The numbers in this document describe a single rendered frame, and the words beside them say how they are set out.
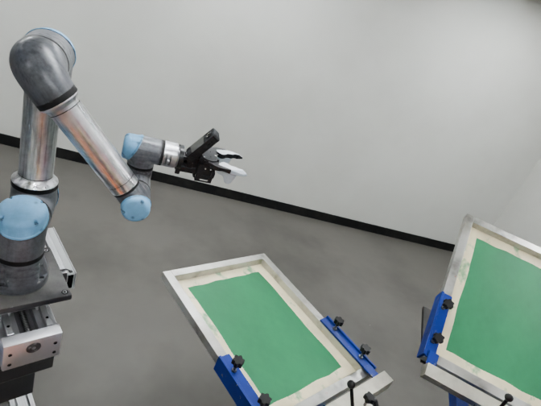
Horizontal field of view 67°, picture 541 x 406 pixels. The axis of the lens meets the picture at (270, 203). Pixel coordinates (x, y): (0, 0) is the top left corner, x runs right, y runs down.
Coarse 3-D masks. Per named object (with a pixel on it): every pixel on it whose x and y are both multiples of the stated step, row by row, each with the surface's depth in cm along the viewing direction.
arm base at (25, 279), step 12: (0, 264) 104; (12, 264) 104; (24, 264) 106; (36, 264) 109; (0, 276) 105; (12, 276) 105; (24, 276) 107; (36, 276) 110; (0, 288) 105; (12, 288) 106; (24, 288) 108; (36, 288) 111
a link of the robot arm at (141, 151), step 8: (128, 136) 112; (136, 136) 113; (144, 136) 115; (128, 144) 112; (136, 144) 112; (144, 144) 113; (152, 144) 114; (160, 144) 115; (128, 152) 112; (136, 152) 113; (144, 152) 113; (152, 152) 114; (160, 152) 115; (128, 160) 116; (136, 160) 114; (144, 160) 115; (152, 160) 116; (160, 160) 116; (144, 168) 116
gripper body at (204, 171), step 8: (184, 152) 121; (208, 152) 123; (216, 152) 124; (184, 160) 122; (200, 160) 120; (208, 160) 120; (216, 160) 121; (176, 168) 121; (184, 168) 122; (192, 168) 122; (200, 168) 121; (208, 168) 122; (192, 176) 124; (200, 176) 124; (208, 176) 123
